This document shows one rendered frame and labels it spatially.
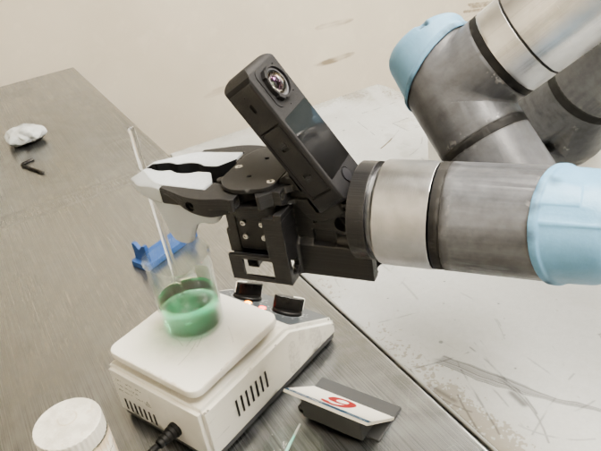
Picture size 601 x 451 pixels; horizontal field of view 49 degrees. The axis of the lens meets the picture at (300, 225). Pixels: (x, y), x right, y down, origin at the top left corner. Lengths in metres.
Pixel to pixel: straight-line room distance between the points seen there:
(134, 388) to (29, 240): 0.49
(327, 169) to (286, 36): 1.78
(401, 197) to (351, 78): 1.97
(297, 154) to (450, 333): 0.35
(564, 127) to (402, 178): 0.46
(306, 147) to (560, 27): 0.20
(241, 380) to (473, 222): 0.29
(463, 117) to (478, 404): 0.28
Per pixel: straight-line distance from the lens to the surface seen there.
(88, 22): 2.00
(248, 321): 0.64
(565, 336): 0.74
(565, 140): 0.89
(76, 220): 1.10
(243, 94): 0.45
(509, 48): 0.52
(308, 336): 0.68
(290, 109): 0.46
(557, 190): 0.42
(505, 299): 0.78
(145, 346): 0.64
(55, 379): 0.79
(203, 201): 0.48
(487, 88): 0.53
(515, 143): 0.53
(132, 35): 2.03
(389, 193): 0.43
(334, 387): 0.68
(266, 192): 0.46
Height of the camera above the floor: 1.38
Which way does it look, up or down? 31 degrees down
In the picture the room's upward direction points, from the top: 9 degrees counter-clockwise
